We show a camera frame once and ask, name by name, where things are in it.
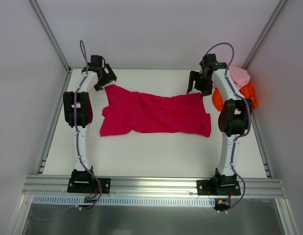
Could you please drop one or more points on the left aluminium frame post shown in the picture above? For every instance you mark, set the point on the left aluminium frame post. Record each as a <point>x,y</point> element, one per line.
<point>47,29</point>

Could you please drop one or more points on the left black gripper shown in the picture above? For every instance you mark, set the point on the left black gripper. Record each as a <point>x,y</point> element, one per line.
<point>105,75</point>

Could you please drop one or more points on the aluminium mounting rail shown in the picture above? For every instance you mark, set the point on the aluminium mounting rail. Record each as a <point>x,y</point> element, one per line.
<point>153,186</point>

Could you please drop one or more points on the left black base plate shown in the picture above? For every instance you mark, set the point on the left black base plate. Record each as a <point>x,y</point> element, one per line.
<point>102,186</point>

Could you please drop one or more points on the aluminium frame post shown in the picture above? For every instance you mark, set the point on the aluminium frame post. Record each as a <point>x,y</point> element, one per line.
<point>47,29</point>
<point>265,31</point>

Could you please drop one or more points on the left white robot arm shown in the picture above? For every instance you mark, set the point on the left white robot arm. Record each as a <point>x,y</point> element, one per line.
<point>78,114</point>

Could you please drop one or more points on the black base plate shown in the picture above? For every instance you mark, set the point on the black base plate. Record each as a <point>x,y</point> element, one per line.
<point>208,188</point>
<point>102,186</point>

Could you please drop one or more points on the white slotted cable duct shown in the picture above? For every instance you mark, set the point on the white slotted cable duct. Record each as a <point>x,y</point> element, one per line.
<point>126,201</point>

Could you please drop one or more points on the pink t shirt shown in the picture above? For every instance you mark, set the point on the pink t shirt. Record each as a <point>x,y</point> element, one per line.
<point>239,76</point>

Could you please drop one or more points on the orange t shirt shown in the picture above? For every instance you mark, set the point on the orange t shirt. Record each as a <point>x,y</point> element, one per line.
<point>248,91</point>

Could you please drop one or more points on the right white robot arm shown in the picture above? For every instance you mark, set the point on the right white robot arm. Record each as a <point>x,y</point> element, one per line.
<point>234,122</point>

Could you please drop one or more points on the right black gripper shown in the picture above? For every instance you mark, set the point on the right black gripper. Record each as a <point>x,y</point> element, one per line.
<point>201,82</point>

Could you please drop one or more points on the right aluminium frame post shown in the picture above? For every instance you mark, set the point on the right aluminium frame post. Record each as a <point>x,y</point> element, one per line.
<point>265,31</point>

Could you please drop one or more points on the magenta t shirt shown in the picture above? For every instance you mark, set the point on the magenta t shirt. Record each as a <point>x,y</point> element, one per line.
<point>147,113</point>

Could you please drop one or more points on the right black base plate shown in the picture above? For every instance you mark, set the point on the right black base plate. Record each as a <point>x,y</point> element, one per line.
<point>208,188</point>

